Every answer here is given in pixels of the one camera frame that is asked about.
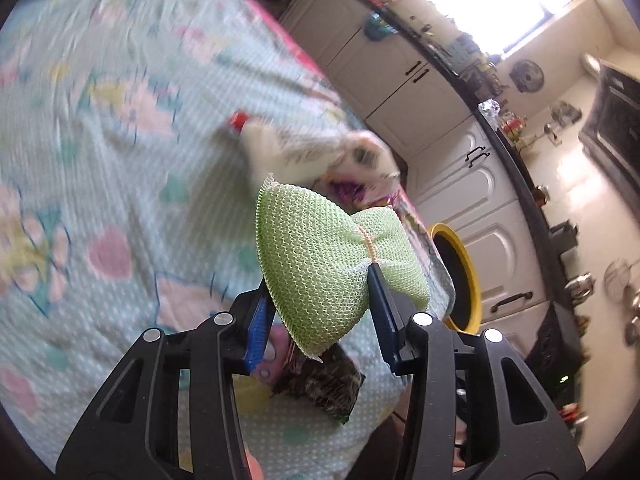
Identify teal hanging basket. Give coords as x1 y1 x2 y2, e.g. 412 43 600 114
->
363 12 398 41

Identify green mesh scrub sponge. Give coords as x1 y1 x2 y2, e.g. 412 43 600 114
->
255 178 428 360

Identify yellow rimmed trash bin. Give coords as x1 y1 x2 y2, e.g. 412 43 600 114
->
430 222 483 334

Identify round wall plate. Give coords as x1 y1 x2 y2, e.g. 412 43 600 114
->
509 60 544 93

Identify Hello Kitty patterned tablecloth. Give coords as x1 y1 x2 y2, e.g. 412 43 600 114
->
0 0 452 480

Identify dark green pea snack bag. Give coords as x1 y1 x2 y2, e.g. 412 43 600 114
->
272 344 366 425

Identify white lower kitchen cabinets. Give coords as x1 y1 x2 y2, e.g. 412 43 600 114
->
282 0 549 354

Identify red snack wrapper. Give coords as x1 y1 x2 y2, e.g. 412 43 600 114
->
228 110 250 132

